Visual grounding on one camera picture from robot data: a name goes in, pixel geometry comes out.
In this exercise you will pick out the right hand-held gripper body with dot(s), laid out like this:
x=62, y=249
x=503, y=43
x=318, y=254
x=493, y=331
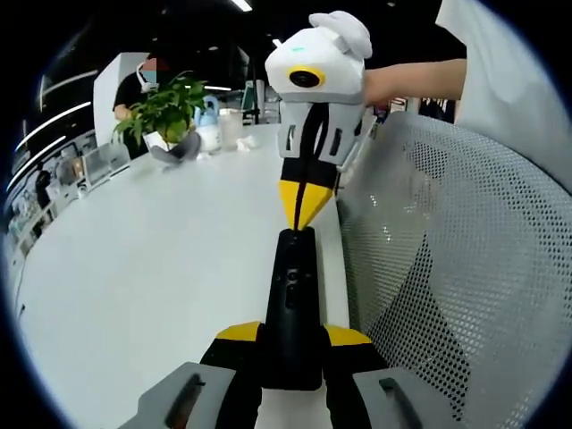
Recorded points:
x=330, y=58

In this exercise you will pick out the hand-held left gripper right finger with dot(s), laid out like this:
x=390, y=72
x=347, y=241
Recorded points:
x=353, y=357

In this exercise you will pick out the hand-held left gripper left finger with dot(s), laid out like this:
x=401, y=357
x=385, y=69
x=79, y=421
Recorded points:
x=232, y=353

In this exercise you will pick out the black remote control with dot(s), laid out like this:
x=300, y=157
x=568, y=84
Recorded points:
x=292, y=313

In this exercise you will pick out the small white crumpled object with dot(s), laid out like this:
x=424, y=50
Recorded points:
x=248, y=143

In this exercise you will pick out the clear plastic cup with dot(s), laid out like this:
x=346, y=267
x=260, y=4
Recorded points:
x=231, y=132

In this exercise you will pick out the white blue watering bottle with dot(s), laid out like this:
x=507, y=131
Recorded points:
x=210, y=134

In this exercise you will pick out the grey curved object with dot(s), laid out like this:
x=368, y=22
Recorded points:
x=179, y=154

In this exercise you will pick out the green potted plant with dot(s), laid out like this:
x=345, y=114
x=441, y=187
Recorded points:
x=165, y=107

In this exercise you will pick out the grey mesh office chair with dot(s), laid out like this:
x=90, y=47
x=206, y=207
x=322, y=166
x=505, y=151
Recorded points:
x=469, y=268

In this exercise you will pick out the white office chair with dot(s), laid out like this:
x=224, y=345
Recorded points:
x=105, y=163

